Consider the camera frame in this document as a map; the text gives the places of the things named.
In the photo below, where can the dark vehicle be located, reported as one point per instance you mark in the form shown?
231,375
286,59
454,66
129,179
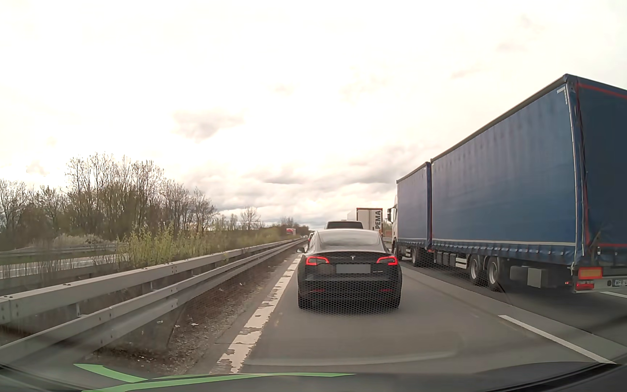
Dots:
344,224

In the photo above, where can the row of green bushes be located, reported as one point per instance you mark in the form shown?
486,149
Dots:
183,245

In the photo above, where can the blue curtain-sided lorry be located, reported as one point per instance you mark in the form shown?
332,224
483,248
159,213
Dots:
515,190

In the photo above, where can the car's own bonnet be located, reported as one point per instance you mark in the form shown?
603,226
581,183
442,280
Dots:
302,383

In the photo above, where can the black car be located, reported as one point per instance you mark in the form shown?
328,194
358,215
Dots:
349,272

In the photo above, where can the row of bare trees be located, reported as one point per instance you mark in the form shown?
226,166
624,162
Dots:
101,201

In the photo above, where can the road markings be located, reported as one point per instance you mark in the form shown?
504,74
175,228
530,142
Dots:
254,322

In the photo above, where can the white lorry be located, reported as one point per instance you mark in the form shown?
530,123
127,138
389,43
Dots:
369,218

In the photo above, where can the grey steel guard rail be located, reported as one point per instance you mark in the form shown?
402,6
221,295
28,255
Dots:
128,294

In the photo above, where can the gravel strip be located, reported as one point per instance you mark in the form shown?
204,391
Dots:
204,321

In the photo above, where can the grey opposite carriageway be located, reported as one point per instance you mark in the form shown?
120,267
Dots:
30,268

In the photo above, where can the grey asphalt road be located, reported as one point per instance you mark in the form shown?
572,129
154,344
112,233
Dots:
400,332

